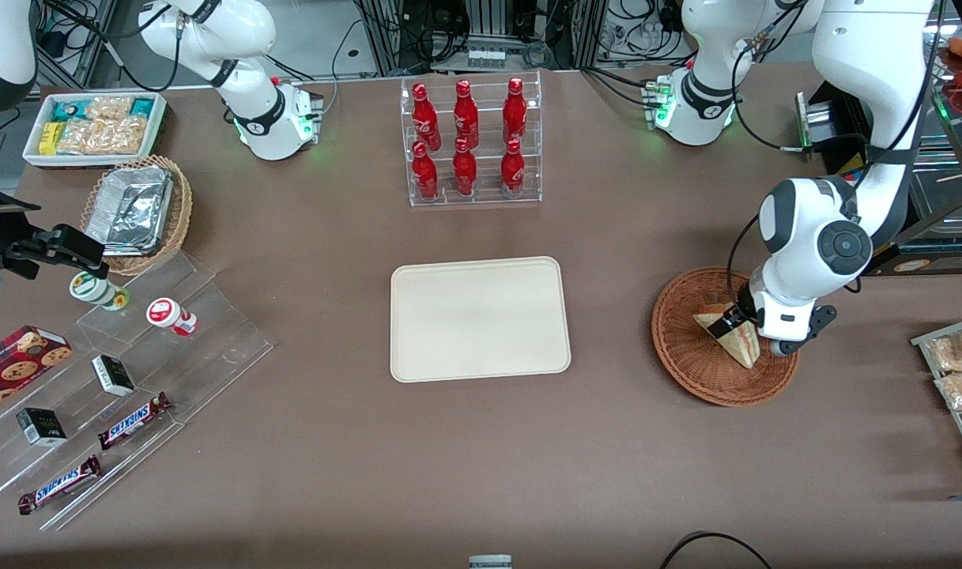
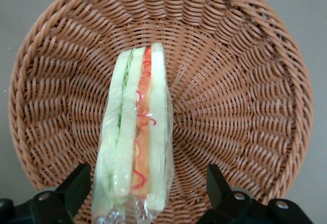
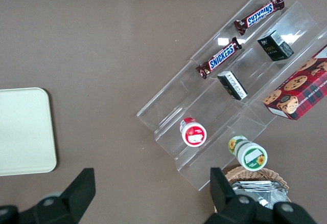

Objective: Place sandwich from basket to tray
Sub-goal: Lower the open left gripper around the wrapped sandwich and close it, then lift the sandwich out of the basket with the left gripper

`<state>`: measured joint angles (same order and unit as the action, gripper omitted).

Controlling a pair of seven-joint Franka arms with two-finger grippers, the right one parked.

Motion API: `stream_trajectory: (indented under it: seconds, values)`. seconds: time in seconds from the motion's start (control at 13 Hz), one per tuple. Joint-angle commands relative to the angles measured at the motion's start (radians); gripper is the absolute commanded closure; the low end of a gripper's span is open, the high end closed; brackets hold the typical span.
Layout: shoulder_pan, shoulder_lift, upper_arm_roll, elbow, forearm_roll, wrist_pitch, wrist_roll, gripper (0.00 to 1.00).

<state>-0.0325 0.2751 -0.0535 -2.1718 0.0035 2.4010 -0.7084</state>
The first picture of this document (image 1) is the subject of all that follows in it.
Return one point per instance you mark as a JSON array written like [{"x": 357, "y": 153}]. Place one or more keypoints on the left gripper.
[{"x": 738, "y": 315}]

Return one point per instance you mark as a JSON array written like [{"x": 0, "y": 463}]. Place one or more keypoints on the triangular sandwich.
[{"x": 740, "y": 352}]

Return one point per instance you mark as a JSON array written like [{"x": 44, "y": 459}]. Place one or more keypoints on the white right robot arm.
[{"x": 247, "y": 35}]

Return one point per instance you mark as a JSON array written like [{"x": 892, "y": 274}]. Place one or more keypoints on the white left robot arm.
[{"x": 868, "y": 47}]

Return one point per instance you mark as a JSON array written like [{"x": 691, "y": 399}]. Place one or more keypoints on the brown round wicker basket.
[{"x": 702, "y": 371}]

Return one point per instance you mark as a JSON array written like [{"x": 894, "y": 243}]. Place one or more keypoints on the light wicker basket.
[{"x": 180, "y": 221}]

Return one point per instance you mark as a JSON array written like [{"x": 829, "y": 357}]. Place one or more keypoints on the tray of packaged snacks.
[{"x": 955, "y": 419}]

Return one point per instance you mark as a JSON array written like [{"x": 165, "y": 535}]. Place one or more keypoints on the cream plastic serving tray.
[{"x": 480, "y": 320}]

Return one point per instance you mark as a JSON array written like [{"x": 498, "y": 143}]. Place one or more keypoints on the silver foil wrapped package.
[
  {"x": 113, "y": 243},
  {"x": 137, "y": 201}
]

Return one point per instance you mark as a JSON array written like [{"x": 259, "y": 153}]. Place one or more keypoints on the green sunflower yogurt cup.
[{"x": 101, "y": 292}]

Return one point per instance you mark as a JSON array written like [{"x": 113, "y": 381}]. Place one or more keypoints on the white rectangular snack bin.
[{"x": 93, "y": 159}]

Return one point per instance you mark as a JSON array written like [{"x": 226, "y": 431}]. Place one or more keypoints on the yellow snack packet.
[{"x": 50, "y": 137}]

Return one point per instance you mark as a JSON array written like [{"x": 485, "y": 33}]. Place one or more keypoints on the red tartan cookie box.
[{"x": 14, "y": 367}]

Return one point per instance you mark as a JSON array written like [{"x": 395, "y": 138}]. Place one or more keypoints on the large clear cracker bag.
[{"x": 101, "y": 137}]

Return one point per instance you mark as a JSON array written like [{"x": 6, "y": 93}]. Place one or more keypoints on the red strawberry yogurt cup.
[{"x": 164, "y": 312}]

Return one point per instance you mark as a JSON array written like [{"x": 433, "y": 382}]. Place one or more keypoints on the small black carton box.
[
  {"x": 42, "y": 427},
  {"x": 113, "y": 375}
]

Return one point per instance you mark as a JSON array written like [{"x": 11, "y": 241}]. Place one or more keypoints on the teal snack packet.
[
  {"x": 142, "y": 107},
  {"x": 68, "y": 111}
]

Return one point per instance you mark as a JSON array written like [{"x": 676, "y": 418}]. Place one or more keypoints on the small clear cracker bag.
[{"x": 109, "y": 107}]

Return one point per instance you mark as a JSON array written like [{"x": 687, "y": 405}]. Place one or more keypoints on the clear acrylic stepped shelf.
[{"x": 212, "y": 348}]

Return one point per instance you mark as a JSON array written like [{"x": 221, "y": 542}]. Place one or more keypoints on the Snickers chocolate bar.
[
  {"x": 133, "y": 421},
  {"x": 58, "y": 484}
]

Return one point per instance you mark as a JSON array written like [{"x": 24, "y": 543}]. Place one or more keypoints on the black food warmer machine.
[{"x": 836, "y": 118}]

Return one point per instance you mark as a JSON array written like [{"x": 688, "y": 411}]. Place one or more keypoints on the red cola bottle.
[
  {"x": 465, "y": 114},
  {"x": 465, "y": 170},
  {"x": 512, "y": 170},
  {"x": 424, "y": 117},
  {"x": 514, "y": 111},
  {"x": 425, "y": 174}
]

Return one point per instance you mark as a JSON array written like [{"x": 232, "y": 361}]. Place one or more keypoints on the clear acrylic bottle rack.
[{"x": 488, "y": 186}]

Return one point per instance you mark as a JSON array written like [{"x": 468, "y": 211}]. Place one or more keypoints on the small grey device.
[{"x": 490, "y": 563}]

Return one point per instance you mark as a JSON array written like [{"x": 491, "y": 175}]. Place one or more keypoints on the white power strip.
[{"x": 486, "y": 57}]

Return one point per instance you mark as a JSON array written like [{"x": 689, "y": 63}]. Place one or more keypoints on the metal equipment rack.
[{"x": 488, "y": 20}]

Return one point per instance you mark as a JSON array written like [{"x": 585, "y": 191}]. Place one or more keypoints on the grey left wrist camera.
[{"x": 778, "y": 348}]

